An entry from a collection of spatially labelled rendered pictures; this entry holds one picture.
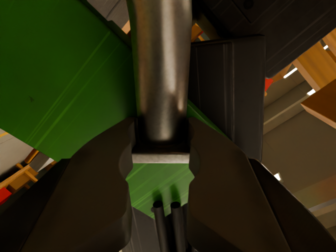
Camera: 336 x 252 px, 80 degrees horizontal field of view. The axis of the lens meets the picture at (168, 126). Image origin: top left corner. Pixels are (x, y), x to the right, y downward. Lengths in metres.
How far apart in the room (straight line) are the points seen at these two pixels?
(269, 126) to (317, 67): 6.71
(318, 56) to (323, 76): 0.08
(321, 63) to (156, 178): 0.89
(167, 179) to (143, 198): 0.03
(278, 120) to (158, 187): 7.47
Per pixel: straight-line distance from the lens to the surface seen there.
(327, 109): 0.67
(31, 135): 0.19
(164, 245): 0.23
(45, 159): 0.38
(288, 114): 7.62
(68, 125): 0.17
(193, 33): 3.25
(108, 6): 0.68
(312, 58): 0.98
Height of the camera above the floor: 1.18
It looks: 8 degrees up
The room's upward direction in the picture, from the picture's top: 136 degrees clockwise
